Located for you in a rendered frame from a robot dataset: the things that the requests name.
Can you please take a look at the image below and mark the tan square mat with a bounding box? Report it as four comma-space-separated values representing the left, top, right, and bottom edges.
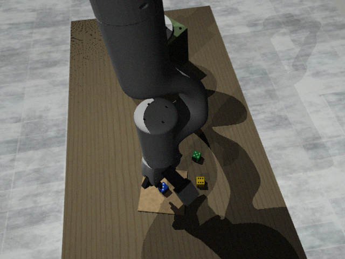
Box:
137, 178, 185, 215

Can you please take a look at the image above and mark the blue die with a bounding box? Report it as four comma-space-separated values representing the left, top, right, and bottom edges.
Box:
158, 182, 169, 195

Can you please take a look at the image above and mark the green die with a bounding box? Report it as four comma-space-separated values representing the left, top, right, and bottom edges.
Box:
192, 151, 202, 162

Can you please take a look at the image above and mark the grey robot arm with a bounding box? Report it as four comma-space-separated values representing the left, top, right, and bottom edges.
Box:
89, 0, 209, 206

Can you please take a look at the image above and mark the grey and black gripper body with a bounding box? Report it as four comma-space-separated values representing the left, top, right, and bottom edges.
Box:
141, 150, 181, 186

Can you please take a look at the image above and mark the yellow die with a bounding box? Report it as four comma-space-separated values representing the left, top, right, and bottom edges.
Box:
196, 177, 205, 187

